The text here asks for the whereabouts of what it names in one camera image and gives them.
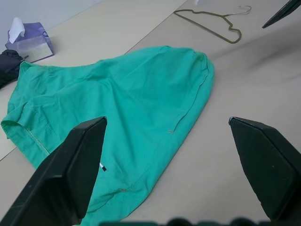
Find black cloth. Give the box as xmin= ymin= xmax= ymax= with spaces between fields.
xmin=0 ymin=48 xmax=23 ymax=89

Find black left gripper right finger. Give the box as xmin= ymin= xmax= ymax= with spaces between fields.
xmin=228 ymin=116 xmax=301 ymax=226

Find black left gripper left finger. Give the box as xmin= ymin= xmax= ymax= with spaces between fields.
xmin=0 ymin=116 xmax=108 ymax=226

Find olive wire clothes hanger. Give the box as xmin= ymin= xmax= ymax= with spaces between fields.
xmin=173 ymin=5 xmax=252 ymax=44

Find white tissue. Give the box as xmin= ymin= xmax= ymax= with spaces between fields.
xmin=8 ymin=17 xmax=26 ymax=44

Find green shorts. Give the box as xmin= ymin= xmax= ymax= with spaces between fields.
xmin=1 ymin=46 xmax=216 ymax=219

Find purple tissue box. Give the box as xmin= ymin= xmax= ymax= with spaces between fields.
xmin=5 ymin=22 xmax=54 ymax=63

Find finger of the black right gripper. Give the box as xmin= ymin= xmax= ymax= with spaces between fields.
xmin=261 ymin=0 xmax=301 ymax=29

